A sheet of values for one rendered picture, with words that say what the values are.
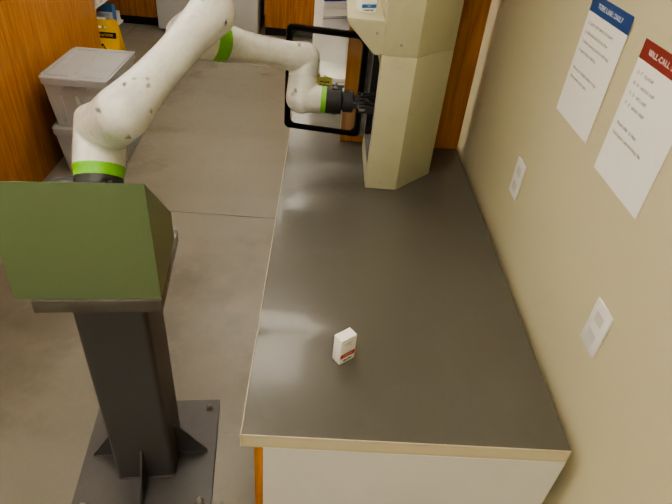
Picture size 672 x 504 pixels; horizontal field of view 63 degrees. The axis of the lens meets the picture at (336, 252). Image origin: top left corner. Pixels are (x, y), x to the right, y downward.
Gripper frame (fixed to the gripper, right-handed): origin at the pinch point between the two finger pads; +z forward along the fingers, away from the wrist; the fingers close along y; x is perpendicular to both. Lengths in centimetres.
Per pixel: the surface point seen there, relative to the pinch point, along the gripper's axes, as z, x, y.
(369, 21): -15.2, -30.7, -14.0
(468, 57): 26.2, -11.8, 22.9
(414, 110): 3.3, -3.5, -11.8
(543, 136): 33, -13, -47
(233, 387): -57, 120, -31
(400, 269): -1, 26, -60
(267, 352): -37, 26, -95
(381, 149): -6.0, 10.4, -14.1
